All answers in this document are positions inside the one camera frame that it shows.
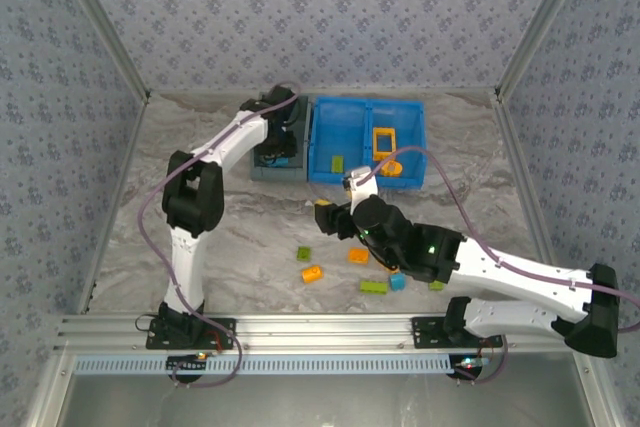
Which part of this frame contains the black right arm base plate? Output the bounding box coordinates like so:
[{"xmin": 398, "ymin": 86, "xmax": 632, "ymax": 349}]
[{"xmin": 410, "ymin": 315, "xmax": 504, "ymax": 351}]

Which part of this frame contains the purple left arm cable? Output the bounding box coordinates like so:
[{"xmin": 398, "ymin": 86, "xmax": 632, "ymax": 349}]
[{"xmin": 137, "ymin": 80, "xmax": 304, "ymax": 389}]

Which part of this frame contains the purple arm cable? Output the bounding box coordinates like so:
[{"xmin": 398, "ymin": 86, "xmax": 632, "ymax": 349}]
[
  {"xmin": 367, "ymin": 145, "xmax": 640, "ymax": 384},
  {"xmin": 137, "ymin": 80, "xmax": 304, "ymax": 389}
]

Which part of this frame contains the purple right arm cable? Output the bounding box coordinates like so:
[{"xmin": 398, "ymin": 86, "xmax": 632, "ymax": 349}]
[{"xmin": 367, "ymin": 145, "xmax": 640, "ymax": 384}]

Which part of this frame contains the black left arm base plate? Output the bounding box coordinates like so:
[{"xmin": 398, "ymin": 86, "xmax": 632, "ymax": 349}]
[{"xmin": 146, "ymin": 315, "xmax": 237, "ymax": 351}]

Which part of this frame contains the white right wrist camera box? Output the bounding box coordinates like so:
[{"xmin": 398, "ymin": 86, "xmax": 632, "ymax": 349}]
[{"xmin": 342, "ymin": 166, "xmax": 381, "ymax": 213}]

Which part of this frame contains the aluminium mounting rail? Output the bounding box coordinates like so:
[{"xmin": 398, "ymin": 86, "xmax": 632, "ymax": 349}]
[{"xmin": 53, "ymin": 313, "xmax": 571, "ymax": 354}]

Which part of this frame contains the aluminium frame post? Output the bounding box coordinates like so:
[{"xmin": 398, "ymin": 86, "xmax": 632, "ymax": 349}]
[
  {"xmin": 49, "ymin": 0, "xmax": 152, "ymax": 103},
  {"xmin": 493, "ymin": 0, "xmax": 597, "ymax": 101}
]

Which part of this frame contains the grey plastic bin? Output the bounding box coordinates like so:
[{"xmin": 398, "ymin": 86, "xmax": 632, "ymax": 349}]
[{"xmin": 249, "ymin": 92, "xmax": 314, "ymax": 183}]

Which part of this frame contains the aluminium rear frame bar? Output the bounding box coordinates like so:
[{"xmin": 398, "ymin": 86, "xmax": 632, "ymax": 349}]
[{"xmin": 148, "ymin": 86, "xmax": 499, "ymax": 97}]

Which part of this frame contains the yellow lego window frame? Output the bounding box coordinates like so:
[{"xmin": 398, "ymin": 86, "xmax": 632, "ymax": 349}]
[{"xmin": 372, "ymin": 127, "xmax": 397, "ymax": 157}]

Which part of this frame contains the aluminium side frame bar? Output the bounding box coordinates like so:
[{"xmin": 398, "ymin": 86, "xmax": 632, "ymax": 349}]
[
  {"xmin": 492, "ymin": 89, "xmax": 566, "ymax": 293},
  {"xmin": 75, "ymin": 94, "xmax": 152, "ymax": 316}
]

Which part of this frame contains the steel base panel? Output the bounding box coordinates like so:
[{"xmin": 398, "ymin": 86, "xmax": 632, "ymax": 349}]
[{"xmin": 24, "ymin": 351, "xmax": 621, "ymax": 427}]

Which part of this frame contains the light blue slotted cable duct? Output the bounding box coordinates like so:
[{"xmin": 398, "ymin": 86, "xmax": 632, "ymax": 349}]
[{"xmin": 73, "ymin": 352, "xmax": 451, "ymax": 377}]

